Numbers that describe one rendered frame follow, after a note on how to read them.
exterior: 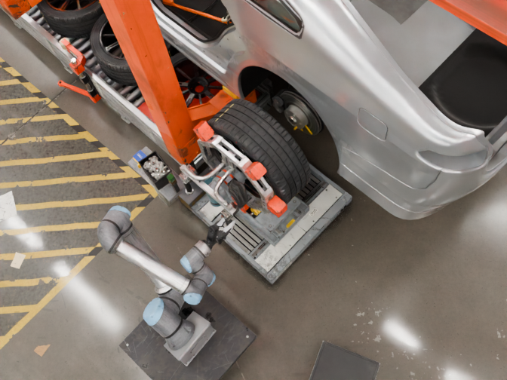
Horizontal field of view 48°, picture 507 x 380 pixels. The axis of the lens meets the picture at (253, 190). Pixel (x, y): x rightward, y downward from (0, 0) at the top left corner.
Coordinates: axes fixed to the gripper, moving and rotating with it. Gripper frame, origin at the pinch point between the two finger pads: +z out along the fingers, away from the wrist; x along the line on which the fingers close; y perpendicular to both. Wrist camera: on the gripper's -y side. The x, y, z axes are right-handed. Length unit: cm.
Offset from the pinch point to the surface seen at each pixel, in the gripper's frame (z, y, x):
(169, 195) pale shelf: -8, 38, -56
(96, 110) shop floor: 10, 83, -180
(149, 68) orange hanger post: 15, -71, -60
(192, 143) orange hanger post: 22, 13, -59
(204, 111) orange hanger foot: 42, 8, -68
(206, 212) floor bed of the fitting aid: 7, 75, -46
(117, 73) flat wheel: 33, 40, -160
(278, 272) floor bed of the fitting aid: 9, 75, 22
